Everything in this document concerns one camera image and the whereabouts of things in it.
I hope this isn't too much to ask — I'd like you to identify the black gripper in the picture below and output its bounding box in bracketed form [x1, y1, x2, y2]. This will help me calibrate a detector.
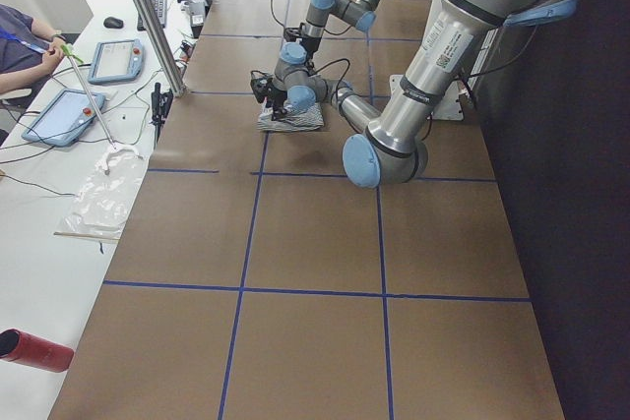
[269, 86, 288, 121]
[300, 36, 320, 77]

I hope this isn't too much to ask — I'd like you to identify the striped polo shirt white collar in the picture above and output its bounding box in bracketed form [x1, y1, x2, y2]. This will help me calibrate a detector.
[256, 99, 325, 133]

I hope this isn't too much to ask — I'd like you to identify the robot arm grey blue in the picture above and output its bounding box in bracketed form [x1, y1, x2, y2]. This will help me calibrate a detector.
[251, 0, 578, 188]
[298, 0, 381, 67]

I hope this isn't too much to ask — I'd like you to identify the black tool on table edge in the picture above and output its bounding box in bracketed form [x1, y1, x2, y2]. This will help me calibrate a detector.
[151, 82, 173, 146]

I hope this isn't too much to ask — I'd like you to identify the far blue teach pendant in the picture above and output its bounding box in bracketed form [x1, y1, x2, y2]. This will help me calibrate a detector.
[88, 39, 145, 85]

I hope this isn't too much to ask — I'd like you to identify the blue teach pendant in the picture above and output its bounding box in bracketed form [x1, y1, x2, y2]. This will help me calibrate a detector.
[88, 39, 145, 85]
[22, 89, 95, 147]

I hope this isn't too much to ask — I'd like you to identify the black keyboard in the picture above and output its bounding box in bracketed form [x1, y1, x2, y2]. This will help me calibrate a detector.
[151, 0, 167, 28]

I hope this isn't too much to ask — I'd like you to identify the black computer mouse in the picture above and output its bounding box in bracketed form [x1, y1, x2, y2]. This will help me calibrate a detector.
[102, 17, 124, 30]

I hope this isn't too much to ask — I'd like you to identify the clear plastic bag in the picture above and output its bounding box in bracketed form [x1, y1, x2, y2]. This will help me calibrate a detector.
[54, 147, 147, 241]

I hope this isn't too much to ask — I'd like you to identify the near blue teach pendant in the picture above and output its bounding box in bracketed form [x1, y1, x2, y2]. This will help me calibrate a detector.
[22, 89, 95, 147]

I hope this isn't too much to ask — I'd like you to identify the seated person dark shirt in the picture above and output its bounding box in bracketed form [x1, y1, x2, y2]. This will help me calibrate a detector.
[1, 4, 66, 108]

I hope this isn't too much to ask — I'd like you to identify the red cylinder bottle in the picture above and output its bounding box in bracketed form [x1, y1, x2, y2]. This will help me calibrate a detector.
[1, 329, 75, 373]

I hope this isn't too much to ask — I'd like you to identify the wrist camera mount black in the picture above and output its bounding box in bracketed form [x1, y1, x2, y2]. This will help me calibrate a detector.
[250, 70, 273, 104]
[283, 23, 304, 42]

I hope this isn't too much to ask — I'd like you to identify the white pedestal column base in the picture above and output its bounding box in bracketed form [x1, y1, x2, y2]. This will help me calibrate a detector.
[389, 73, 467, 122]

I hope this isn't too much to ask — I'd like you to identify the aluminium frame post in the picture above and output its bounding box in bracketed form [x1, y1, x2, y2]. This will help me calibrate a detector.
[133, 0, 185, 97]

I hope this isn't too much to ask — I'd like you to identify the reach grabber stick green handle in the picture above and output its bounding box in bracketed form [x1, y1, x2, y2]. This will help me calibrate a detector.
[53, 43, 144, 175]

